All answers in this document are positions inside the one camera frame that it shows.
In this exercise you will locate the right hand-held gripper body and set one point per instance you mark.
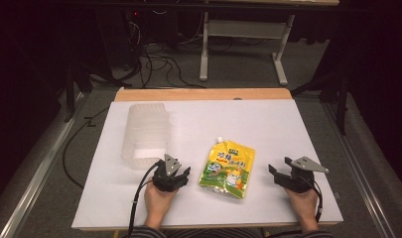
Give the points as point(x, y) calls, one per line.
point(301, 175)

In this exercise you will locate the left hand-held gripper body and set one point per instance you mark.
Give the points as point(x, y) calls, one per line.
point(168, 180)

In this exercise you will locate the person's left hand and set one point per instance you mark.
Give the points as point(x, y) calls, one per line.
point(159, 205)

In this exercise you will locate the person's right hand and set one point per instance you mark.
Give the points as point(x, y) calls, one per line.
point(302, 206)

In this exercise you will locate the clear plastic container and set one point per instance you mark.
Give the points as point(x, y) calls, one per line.
point(145, 135)

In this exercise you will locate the white table sheet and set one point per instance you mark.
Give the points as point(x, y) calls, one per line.
point(271, 132)

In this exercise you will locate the yellow spouted snack pouch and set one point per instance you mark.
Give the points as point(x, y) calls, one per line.
point(228, 168)

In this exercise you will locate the black metal stand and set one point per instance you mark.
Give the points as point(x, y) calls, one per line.
point(76, 86)
point(337, 95)

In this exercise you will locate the grey metal floor rail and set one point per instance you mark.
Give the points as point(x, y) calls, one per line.
point(364, 172)
point(36, 172)

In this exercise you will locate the white metal desk frame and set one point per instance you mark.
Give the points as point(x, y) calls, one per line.
point(244, 29)

